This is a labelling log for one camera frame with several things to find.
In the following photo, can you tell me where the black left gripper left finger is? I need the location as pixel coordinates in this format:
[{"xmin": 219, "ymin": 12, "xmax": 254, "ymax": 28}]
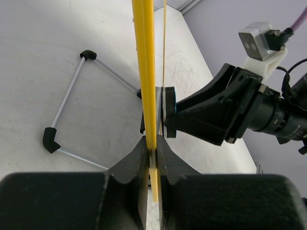
[{"xmin": 95, "ymin": 136, "xmax": 148, "ymax": 230}]

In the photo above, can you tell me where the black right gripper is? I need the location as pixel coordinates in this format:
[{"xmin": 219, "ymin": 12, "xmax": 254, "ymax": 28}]
[{"xmin": 165, "ymin": 63, "xmax": 307, "ymax": 155}]

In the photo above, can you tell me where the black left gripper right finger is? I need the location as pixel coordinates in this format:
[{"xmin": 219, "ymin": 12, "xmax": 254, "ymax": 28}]
[{"xmin": 157, "ymin": 135, "xmax": 204, "ymax": 230}]

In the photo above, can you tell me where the blue black whiteboard eraser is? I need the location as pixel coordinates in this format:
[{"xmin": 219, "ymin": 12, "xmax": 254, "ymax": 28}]
[{"xmin": 156, "ymin": 87, "xmax": 177, "ymax": 138}]

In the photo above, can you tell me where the yellow framed whiteboard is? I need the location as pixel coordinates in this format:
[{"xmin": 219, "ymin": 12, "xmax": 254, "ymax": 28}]
[{"xmin": 132, "ymin": 0, "xmax": 159, "ymax": 202}]

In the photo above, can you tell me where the metal whiteboard stand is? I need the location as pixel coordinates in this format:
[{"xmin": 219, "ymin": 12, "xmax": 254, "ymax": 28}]
[{"xmin": 42, "ymin": 50, "xmax": 141, "ymax": 171}]

